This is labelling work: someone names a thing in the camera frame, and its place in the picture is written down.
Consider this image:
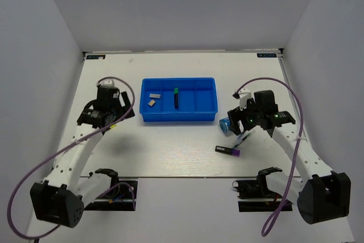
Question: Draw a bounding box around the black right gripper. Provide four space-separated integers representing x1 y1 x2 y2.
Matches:
227 97 263 135

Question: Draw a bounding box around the blue labelled round jar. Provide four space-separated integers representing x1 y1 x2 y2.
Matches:
219 117 230 134

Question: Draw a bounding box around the grey white eraser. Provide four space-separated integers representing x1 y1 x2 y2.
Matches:
149 93 161 99

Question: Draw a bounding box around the purple capped black highlighter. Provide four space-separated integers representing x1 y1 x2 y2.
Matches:
215 146 240 157

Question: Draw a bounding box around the green capped black highlighter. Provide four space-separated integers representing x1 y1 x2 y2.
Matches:
173 88 179 109

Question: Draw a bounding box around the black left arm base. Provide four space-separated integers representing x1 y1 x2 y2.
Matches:
85 180 138 212

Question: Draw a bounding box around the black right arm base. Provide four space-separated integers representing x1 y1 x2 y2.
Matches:
232 167 299 213

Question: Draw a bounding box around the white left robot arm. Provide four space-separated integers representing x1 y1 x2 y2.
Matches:
30 81 135 228

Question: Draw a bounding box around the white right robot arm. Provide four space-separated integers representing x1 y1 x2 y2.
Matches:
227 88 351 224

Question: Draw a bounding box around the blue ink pen refill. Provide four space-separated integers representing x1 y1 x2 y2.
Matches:
234 132 245 146

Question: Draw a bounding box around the green ink pen refill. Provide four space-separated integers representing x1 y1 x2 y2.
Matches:
239 129 255 145

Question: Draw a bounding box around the blue plastic divided tray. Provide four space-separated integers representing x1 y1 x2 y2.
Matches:
139 77 218 122

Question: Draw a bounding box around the left table corner label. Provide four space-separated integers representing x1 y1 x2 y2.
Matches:
86 55 106 60

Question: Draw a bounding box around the table corner label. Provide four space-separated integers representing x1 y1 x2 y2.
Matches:
86 55 106 60
257 53 277 58

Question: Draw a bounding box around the right table corner label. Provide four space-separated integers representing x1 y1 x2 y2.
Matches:
257 53 277 58

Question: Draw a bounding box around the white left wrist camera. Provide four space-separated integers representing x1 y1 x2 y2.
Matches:
97 79 115 88

